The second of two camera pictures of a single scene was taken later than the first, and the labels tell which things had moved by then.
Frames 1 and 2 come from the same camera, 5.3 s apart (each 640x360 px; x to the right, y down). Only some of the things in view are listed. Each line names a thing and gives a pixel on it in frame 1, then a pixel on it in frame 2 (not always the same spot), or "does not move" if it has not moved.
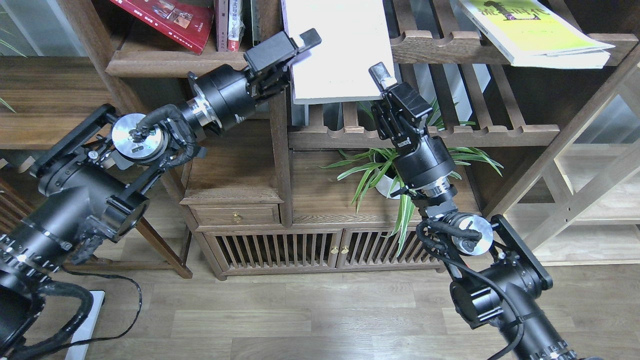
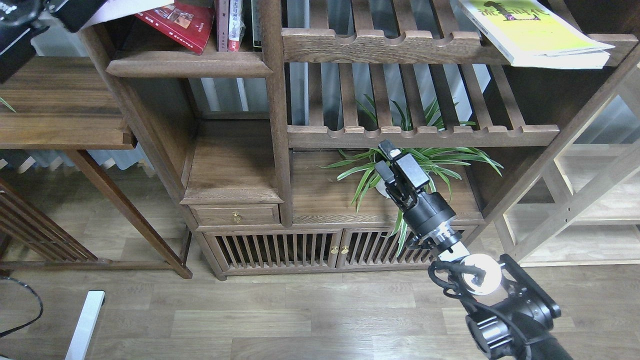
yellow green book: (534, 34) does not move
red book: (188, 22) does not move
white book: (354, 38) -> (113, 9)
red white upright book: (236, 25) does not move
